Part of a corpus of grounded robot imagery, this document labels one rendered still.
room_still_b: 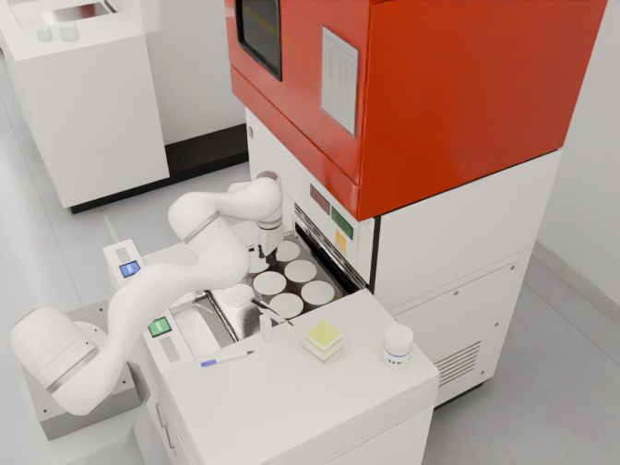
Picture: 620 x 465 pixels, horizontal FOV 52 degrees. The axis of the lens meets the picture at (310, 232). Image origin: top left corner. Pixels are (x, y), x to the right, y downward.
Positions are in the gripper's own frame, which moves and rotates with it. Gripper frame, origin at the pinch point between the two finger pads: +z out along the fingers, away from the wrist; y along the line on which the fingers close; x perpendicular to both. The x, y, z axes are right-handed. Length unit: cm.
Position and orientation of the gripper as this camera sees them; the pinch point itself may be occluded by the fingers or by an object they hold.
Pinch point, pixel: (270, 258)
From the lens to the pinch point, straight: 199.0
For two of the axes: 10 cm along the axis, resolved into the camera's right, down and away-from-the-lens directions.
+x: 8.4, 3.6, -4.2
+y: -5.5, 5.4, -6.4
